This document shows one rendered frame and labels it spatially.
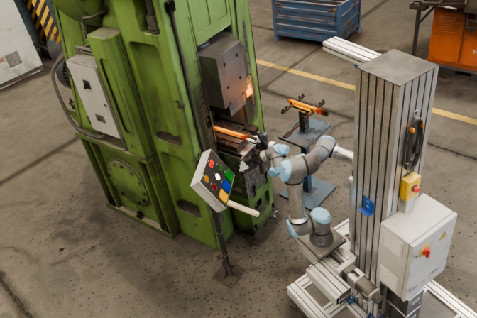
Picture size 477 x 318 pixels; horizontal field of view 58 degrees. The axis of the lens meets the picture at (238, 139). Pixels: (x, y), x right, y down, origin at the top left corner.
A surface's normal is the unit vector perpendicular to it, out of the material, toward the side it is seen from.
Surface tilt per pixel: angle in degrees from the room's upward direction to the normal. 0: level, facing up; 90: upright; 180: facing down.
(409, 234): 0
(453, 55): 90
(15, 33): 90
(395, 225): 0
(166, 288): 0
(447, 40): 90
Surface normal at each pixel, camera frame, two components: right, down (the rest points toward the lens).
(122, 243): -0.14, -0.79
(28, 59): 0.74, 0.32
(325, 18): -0.58, 0.54
